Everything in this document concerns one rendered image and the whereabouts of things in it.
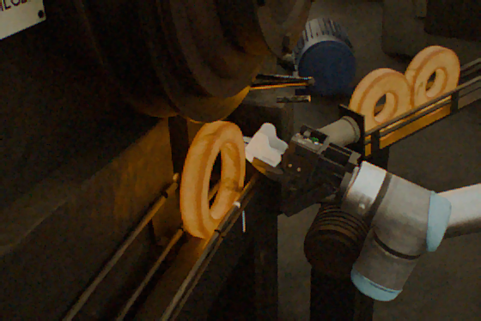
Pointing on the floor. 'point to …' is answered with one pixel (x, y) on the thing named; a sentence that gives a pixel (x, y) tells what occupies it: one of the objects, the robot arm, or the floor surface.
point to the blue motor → (325, 58)
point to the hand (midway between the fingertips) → (240, 145)
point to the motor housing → (334, 263)
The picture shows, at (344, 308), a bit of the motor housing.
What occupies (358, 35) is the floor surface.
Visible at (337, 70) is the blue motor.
